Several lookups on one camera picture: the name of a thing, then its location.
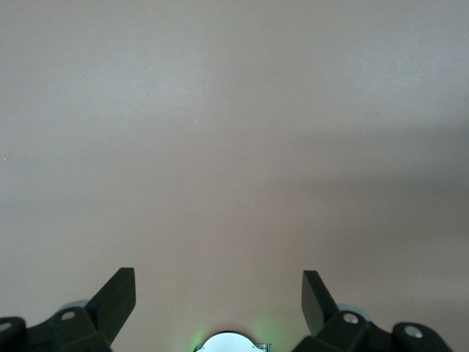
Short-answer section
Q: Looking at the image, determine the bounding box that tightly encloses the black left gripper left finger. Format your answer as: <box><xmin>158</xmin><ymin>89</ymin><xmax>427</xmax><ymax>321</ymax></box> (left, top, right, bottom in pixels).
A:
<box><xmin>0</xmin><ymin>267</ymin><xmax>138</xmax><ymax>352</ymax></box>

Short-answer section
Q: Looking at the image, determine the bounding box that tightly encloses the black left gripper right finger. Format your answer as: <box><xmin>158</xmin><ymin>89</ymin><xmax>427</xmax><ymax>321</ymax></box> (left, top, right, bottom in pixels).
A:
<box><xmin>292</xmin><ymin>270</ymin><xmax>450</xmax><ymax>352</ymax></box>

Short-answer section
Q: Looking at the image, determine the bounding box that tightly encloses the brown table cloth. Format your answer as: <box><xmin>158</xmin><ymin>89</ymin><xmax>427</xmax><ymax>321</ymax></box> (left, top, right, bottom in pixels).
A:
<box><xmin>0</xmin><ymin>0</ymin><xmax>469</xmax><ymax>352</ymax></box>

